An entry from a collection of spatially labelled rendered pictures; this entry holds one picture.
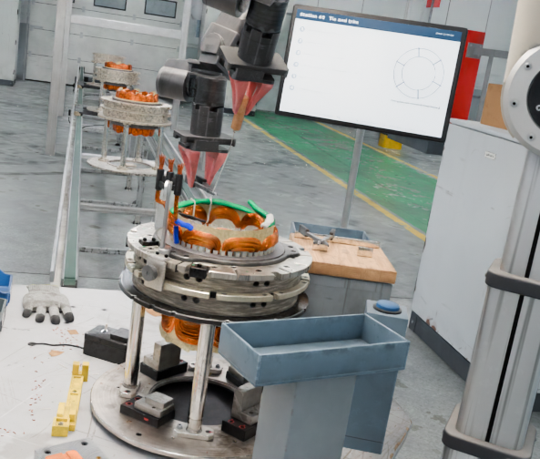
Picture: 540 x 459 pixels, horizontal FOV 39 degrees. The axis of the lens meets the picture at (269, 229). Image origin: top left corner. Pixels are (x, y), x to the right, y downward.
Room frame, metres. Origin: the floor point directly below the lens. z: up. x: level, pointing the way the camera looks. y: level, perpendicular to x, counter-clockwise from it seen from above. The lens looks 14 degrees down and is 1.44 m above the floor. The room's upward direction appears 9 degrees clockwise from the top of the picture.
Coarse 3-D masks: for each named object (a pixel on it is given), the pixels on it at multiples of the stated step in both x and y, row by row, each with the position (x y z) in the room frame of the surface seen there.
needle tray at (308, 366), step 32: (288, 320) 1.03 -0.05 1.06; (320, 320) 1.06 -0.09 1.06; (352, 320) 1.09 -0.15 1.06; (224, 352) 0.96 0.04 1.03; (256, 352) 0.90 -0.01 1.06; (288, 352) 0.91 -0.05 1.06; (320, 352) 0.94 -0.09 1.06; (352, 352) 0.97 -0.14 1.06; (384, 352) 1.00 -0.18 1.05; (256, 384) 0.89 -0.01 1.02; (288, 384) 0.96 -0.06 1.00; (320, 384) 0.96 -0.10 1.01; (352, 384) 0.99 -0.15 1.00; (288, 416) 0.95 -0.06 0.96; (320, 416) 0.96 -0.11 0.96; (256, 448) 1.00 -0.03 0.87; (288, 448) 0.94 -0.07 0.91; (320, 448) 0.97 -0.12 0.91
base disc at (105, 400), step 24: (192, 360) 1.43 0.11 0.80; (216, 360) 1.45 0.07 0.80; (96, 384) 1.26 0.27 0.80; (144, 384) 1.29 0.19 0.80; (216, 384) 1.36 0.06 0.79; (96, 408) 1.18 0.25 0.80; (120, 432) 1.11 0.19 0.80; (144, 432) 1.12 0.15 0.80; (168, 432) 1.14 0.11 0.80; (216, 432) 1.16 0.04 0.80; (168, 456) 1.08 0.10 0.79; (192, 456) 1.07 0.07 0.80; (216, 456) 1.08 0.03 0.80; (240, 456) 1.10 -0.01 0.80
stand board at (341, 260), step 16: (304, 240) 1.50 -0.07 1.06; (320, 256) 1.40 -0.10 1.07; (336, 256) 1.42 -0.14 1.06; (352, 256) 1.44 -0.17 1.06; (384, 256) 1.48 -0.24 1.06; (320, 272) 1.36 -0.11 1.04; (336, 272) 1.36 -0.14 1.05; (352, 272) 1.37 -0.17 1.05; (368, 272) 1.37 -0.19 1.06; (384, 272) 1.37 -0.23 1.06
